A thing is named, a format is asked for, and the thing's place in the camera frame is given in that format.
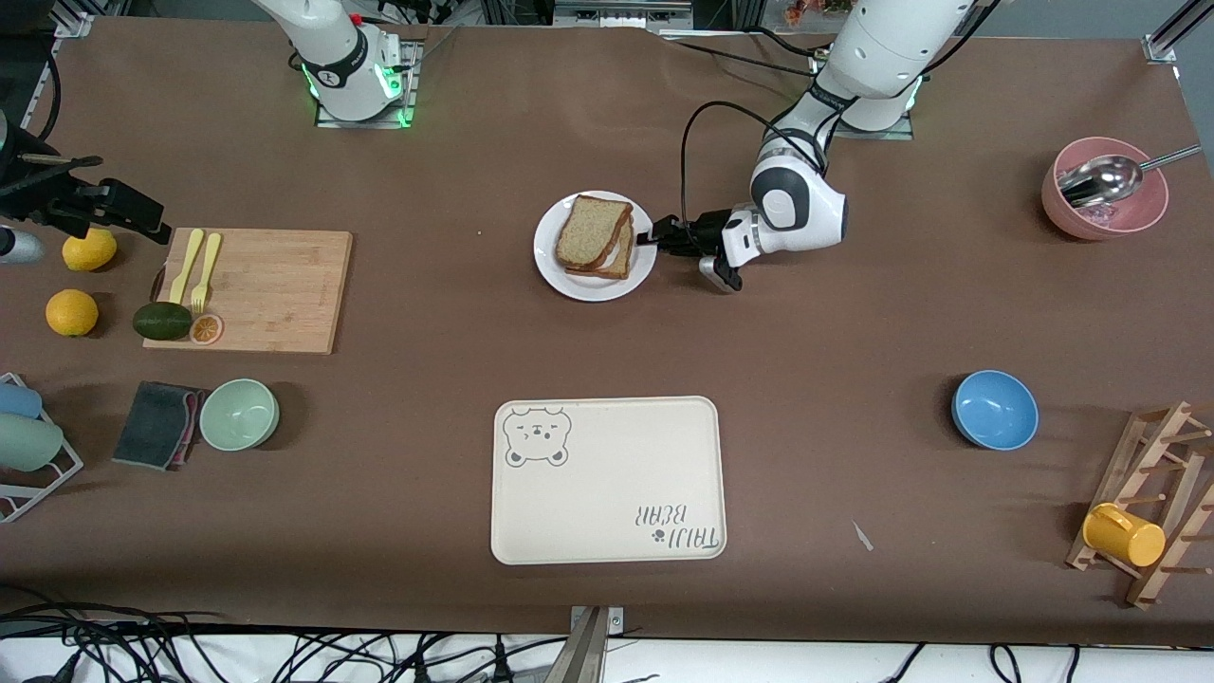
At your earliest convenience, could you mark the brown bread slice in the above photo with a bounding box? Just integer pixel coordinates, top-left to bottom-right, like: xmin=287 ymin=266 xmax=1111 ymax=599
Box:
xmin=566 ymin=220 xmax=635 ymax=280

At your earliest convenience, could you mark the brown bread slice sandwich lid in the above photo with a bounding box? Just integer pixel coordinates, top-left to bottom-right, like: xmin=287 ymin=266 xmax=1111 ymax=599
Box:
xmin=555 ymin=194 xmax=635 ymax=270

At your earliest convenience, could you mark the white round plate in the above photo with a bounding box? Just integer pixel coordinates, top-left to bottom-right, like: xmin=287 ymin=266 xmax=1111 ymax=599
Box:
xmin=533 ymin=191 xmax=658 ymax=303

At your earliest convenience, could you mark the yellow lemon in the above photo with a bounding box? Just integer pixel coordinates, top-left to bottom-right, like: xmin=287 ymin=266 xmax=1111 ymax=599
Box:
xmin=63 ymin=228 xmax=118 ymax=272

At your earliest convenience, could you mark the yellow plastic knife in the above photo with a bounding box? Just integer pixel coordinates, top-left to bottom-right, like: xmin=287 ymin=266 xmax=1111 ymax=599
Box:
xmin=169 ymin=229 xmax=205 ymax=305

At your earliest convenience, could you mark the yellow plastic fork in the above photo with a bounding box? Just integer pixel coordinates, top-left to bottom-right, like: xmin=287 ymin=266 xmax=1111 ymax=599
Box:
xmin=191 ymin=233 xmax=223 ymax=315

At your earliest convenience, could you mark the dark green avocado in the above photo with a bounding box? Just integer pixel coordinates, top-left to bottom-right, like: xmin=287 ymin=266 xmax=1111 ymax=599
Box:
xmin=132 ymin=302 xmax=195 ymax=342

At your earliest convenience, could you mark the round orange-yellow citrus fruit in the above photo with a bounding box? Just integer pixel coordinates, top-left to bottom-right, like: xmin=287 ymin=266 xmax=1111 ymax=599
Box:
xmin=46 ymin=289 xmax=100 ymax=338

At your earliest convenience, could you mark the wooden cutting board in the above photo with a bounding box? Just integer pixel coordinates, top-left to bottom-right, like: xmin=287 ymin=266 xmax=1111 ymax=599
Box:
xmin=142 ymin=231 xmax=354 ymax=357

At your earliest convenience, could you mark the pink cloth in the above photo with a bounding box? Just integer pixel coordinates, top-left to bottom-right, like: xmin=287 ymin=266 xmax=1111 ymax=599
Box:
xmin=180 ymin=389 xmax=212 ymax=468

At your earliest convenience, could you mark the light blue cup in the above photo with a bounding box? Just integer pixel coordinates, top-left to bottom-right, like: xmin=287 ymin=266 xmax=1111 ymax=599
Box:
xmin=0 ymin=381 xmax=44 ymax=419

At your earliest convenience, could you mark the dark grey cloth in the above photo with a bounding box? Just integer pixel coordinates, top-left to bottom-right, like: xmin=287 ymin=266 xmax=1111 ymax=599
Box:
xmin=112 ymin=381 xmax=202 ymax=471

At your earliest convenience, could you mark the pale green bowl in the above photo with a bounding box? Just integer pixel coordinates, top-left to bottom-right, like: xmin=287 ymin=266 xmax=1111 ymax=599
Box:
xmin=199 ymin=378 xmax=281 ymax=452

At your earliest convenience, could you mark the pale green cup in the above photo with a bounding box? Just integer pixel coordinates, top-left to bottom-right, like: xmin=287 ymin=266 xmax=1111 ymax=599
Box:
xmin=0 ymin=414 xmax=64 ymax=472

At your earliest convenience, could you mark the cream tray with bear print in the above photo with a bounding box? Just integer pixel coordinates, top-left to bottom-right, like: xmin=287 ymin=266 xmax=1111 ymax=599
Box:
xmin=490 ymin=396 xmax=727 ymax=566

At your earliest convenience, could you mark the blue bowl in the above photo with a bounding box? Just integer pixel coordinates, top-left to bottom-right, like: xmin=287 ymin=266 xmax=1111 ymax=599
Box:
xmin=951 ymin=370 xmax=1039 ymax=451

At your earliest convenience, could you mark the pink ribbed bowl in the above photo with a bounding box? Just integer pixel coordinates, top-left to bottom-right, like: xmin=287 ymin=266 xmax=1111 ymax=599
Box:
xmin=1041 ymin=137 xmax=1169 ymax=241

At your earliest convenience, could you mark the metal ladle spoon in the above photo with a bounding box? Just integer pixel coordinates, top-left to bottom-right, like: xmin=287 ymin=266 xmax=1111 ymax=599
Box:
xmin=1056 ymin=144 xmax=1204 ymax=208

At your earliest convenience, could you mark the wooden peg drying rack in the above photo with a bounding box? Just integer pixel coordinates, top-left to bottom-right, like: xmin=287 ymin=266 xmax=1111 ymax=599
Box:
xmin=1066 ymin=401 xmax=1214 ymax=609

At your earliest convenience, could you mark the yellow mug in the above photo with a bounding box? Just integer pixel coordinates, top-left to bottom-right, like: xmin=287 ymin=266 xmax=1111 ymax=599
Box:
xmin=1082 ymin=503 xmax=1167 ymax=568

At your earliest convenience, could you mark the aluminium table rail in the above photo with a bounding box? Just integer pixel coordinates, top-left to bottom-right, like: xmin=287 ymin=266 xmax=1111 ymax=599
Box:
xmin=28 ymin=14 xmax=96 ymax=124
xmin=1143 ymin=0 xmax=1214 ymax=65

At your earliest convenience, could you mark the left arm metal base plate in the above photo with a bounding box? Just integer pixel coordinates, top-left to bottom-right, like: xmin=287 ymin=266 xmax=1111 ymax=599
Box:
xmin=814 ymin=47 xmax=916 ymax=141

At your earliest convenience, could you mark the white wire cup rack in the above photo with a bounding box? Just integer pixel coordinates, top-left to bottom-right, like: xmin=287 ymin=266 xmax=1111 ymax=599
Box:
xmin=0 ymin=373 xmax=84 ymax=525

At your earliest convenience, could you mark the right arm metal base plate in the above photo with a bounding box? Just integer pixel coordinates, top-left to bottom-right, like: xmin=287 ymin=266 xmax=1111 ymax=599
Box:
xmin=315 ymin=38 xmax=423 ymax=129

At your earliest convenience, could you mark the aluminium frame rail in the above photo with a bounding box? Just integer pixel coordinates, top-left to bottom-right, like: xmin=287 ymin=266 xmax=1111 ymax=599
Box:
xmin=567 ymin=605 xmax=627 ymax=683

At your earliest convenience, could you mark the black cable bundle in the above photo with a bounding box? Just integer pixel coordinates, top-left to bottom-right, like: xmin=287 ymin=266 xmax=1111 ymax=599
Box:
xmin=0 ymin=583 xmax=570 ymax=683

